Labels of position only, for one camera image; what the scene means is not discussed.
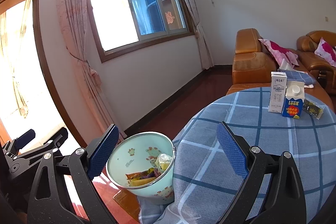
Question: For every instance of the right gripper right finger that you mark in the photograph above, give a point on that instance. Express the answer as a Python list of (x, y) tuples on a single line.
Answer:
[(284, 201)]

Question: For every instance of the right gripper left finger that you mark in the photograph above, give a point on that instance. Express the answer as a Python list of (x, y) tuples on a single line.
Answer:
[(49, 198)]

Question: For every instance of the yellow sponge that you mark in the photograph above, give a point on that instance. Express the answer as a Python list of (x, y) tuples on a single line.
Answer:
[(140, 182)]

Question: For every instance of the purple wrapper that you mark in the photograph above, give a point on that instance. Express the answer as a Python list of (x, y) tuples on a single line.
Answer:
[(151, 172)]

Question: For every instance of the pale yellow plastic wrapper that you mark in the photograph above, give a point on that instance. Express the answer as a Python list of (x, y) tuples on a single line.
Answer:
[(163, 161)]

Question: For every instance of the orange snack wrapper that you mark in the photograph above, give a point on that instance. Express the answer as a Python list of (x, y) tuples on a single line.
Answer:
[(137, 175)]

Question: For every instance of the light blue trash bin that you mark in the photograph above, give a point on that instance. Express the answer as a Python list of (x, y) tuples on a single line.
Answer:
[(139, 153)]

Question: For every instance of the blue plaid tablecloth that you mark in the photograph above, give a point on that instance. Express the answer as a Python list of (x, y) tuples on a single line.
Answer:
[(204, 181)]

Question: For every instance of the seaweed snack packet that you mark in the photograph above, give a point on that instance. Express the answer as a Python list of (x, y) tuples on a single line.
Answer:
[(313, 109)]

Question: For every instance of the blue Look juice carton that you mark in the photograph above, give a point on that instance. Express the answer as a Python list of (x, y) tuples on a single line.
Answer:
[(294, 99)]

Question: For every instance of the white milk carton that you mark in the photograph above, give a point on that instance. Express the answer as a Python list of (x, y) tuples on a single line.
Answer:
[(277, 91)]

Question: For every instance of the folded blue plaid cloth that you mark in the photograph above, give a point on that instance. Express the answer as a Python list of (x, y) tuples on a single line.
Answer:
[(299, 77)]

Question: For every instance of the brown leather sofa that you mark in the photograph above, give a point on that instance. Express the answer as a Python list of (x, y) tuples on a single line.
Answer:
[(316, 65)]

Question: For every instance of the brown leather armchair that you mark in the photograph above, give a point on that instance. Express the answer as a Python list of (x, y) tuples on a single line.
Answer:
[(253, 64)]

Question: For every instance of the pink floral pillow on armchair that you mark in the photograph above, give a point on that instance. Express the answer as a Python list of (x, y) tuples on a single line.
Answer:
[(279, 53)]

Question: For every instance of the pink floral pillow left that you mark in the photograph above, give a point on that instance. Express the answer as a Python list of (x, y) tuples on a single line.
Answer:
[(327, 52)]

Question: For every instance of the pink curtain left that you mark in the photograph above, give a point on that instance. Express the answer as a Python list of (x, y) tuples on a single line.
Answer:
[(73, 21)]

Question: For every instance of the pink curtain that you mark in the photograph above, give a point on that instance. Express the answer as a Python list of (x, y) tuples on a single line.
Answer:
[(204, 51), (73, 21)]

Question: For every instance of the pink curtain right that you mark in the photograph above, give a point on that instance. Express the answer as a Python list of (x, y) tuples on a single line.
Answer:
[(204, 51)]

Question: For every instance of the wooden door frame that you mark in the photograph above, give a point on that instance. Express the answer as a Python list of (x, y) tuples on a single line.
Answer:
[(56, 65)]

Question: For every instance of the window with brown frame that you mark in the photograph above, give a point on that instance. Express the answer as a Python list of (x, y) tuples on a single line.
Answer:
[(124, 26)]

